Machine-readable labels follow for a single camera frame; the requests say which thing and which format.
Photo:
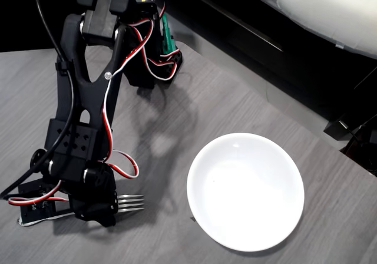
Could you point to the white cushion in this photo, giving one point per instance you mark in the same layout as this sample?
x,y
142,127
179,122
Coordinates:
x,y
324,7

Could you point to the metal fork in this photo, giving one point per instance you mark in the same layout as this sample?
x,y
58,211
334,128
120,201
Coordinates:
x,y
131,203

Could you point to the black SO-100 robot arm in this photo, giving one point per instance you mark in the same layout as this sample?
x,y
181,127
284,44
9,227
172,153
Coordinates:
x,y
88,99

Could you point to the green circuit board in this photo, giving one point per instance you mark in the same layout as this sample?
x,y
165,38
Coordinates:
x,y
168,37

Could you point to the small black box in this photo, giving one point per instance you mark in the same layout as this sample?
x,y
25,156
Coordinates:
x,y
335,130

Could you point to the black furniture frame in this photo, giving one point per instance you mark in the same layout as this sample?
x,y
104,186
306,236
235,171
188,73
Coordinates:
x,y
294,66

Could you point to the white round plate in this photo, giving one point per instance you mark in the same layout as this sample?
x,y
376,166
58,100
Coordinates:
x,y
246,191

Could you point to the black flat camera mount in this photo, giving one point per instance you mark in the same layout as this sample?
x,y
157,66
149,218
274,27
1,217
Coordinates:
x,y
29,209

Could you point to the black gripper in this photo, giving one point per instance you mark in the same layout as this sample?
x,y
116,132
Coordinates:
x,y
93,210

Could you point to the small white fabric tag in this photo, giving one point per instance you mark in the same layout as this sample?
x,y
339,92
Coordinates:
x,y
340,46

